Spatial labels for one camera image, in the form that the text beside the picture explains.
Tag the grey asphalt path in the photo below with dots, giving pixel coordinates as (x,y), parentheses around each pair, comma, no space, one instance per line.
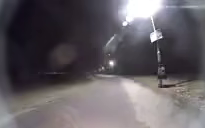
(100,103)

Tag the dark row of trees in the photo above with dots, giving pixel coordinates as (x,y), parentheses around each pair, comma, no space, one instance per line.
(56,36)

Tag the street lamp pole with sign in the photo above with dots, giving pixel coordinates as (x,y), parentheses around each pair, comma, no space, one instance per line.
(158,53)

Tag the dark grass verge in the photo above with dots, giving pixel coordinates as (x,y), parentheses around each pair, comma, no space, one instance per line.
(46,87)

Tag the leaf-strewn ground strip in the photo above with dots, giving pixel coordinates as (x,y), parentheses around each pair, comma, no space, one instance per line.
(186,93)

